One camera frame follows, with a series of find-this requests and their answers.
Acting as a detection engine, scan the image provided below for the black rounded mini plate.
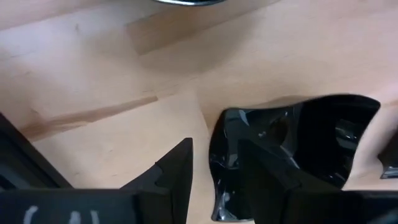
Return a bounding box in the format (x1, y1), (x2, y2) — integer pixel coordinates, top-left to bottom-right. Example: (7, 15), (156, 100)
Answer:
(208, 94), (382, 222)

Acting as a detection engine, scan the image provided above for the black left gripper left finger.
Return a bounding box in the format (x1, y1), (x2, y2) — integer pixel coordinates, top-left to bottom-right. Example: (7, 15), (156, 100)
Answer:
(120, 137), (195, 224)

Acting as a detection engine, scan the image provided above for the black wavy square mini plate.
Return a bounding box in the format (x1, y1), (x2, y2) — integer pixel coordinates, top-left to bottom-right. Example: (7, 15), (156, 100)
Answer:
(152, 0), (229, 7)

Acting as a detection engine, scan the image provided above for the black metal table frame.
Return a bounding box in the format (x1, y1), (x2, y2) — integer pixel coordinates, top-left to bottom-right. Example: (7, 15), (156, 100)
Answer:
(0, 112), (74, 190)

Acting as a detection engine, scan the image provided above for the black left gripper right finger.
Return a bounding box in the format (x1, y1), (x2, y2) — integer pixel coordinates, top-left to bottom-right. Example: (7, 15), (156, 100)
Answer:
(238, 138), (346, 224)

